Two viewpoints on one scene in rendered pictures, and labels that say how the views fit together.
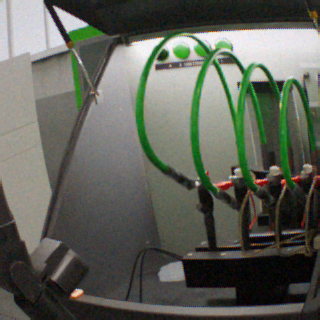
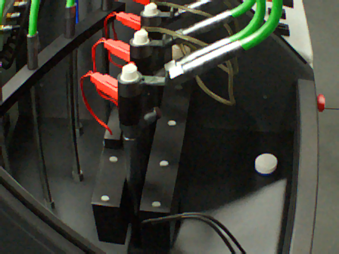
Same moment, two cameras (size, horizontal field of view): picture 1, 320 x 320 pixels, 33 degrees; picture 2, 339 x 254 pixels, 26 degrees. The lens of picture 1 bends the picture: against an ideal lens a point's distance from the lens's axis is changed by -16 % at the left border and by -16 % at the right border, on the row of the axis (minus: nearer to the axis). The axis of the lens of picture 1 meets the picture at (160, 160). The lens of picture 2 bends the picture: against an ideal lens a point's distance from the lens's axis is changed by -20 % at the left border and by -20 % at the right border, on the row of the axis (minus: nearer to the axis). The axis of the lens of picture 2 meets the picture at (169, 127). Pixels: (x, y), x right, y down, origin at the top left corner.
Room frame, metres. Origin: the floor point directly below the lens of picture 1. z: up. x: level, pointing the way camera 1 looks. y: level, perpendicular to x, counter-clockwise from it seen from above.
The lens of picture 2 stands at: (1.47, 0.68, 1.70)
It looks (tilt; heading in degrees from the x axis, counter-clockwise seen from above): 38 degrees down; 245
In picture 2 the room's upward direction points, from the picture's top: 1 degrees counter-clockwise
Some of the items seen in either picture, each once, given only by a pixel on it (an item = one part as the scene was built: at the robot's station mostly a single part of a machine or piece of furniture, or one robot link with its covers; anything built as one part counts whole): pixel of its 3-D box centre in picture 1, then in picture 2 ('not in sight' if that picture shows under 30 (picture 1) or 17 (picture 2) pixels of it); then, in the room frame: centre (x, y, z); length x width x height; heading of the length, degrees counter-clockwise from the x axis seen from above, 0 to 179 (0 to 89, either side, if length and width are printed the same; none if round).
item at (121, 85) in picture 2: (207, 229); (141, 150); (1.15, -0.07, 1.03); 0.05 x 0.03 x 0.21; 148
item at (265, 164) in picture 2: not in sight; (265, 164); (0.90, -0.17, 0.84); 0.04 x 0.04 x 0.01
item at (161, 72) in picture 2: (242, 227); (150, 109); (1.11, -0.13, 1.03); 0.05 x 0.03 x 0.21; 148
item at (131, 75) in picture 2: not in sight; (129, 76); (1.16, -0.07, 1.14); 0.02 x 0.02 x 0.03
